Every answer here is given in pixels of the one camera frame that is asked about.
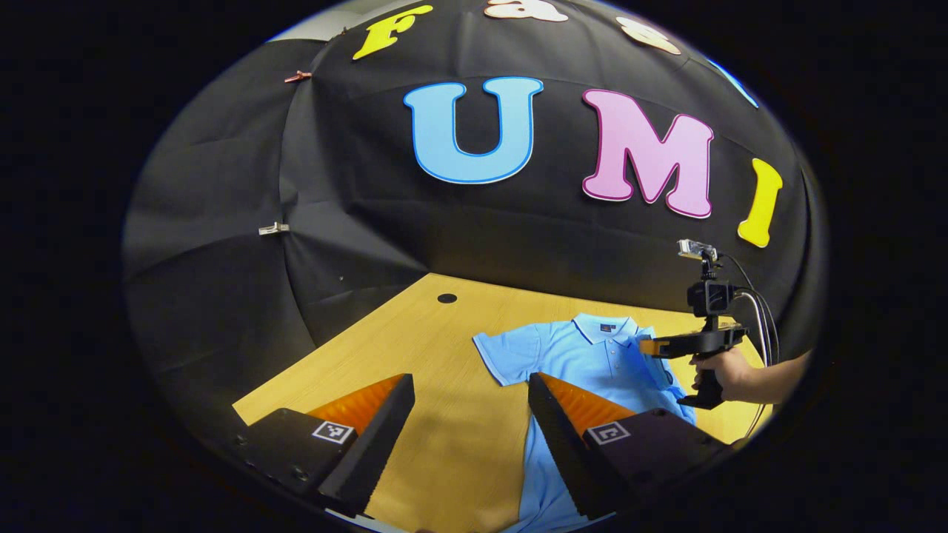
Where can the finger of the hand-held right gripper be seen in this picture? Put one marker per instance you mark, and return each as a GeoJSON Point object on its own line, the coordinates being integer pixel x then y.
{"type": "Point", "coordinates": [666, 346]}

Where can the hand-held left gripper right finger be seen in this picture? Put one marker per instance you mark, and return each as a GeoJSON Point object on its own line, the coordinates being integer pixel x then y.
{"type": "Point", "coordinates": [563, 459]}

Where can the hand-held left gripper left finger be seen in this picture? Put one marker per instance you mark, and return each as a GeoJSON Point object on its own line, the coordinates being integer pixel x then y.
{"type": "Point", "coordinates": [374, 451]}

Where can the light blue polo T-shirt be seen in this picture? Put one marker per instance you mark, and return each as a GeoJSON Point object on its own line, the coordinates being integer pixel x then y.
{"type": "Point", "coordinates": [578, 363]}

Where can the black table grommet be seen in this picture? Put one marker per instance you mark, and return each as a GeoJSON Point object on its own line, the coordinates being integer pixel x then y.
{"type": "Point", "coordinates": [446, 298]}

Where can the white cloth clip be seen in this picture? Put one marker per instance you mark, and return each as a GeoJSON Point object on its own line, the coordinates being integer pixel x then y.
{"type": "Point", "coordinates": [274, 229]}

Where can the red cloth clip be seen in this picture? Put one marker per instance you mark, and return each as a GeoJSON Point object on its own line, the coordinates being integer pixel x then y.
{"type": "Point", "coordinates": [298, 76]}

